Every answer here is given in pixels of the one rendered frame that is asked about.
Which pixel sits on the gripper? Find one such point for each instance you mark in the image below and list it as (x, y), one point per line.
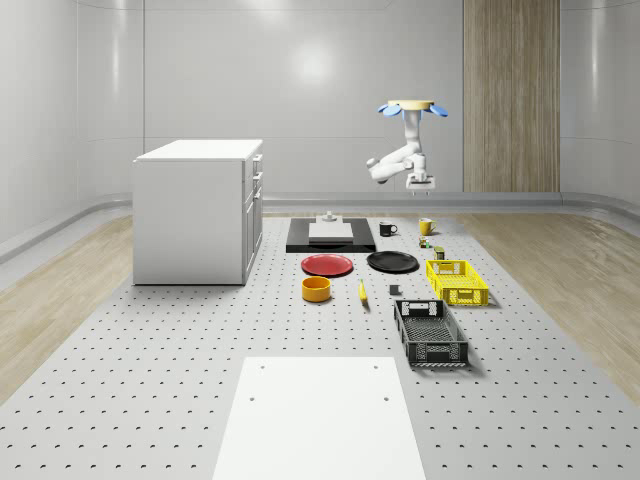
(420, 182)

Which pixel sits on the puzzle cube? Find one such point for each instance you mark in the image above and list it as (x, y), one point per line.
(425, 243)

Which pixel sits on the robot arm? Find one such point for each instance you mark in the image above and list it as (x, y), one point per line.
(395, 162)

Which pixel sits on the yellow mug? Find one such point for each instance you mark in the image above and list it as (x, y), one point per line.
(425, 227)

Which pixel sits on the black mug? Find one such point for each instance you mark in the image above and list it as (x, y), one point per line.
(386, 229)

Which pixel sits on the flat-sided can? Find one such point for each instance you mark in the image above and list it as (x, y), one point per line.
(439, 253)

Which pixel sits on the drone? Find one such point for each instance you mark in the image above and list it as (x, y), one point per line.
(412, 106)

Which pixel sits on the black plate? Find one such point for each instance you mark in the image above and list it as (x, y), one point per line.
(392, 261)

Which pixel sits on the grey cube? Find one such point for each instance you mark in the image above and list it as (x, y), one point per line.
(395, 289)

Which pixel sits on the yellow basket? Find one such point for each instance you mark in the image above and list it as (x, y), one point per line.
(457, 295)

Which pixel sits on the banana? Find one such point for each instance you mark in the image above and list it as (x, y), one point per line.
(362, 292)

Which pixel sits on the red plate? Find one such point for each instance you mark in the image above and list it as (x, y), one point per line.
(327, 265)

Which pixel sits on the yellow bowl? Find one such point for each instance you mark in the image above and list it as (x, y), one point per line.
(316, 292)

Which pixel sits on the dark grey basket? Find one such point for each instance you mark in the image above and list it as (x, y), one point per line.
(437, 350)

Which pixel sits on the white cabinet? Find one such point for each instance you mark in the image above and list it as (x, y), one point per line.
(190, 220)

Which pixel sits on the white board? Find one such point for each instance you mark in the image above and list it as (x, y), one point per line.
(320, 425)

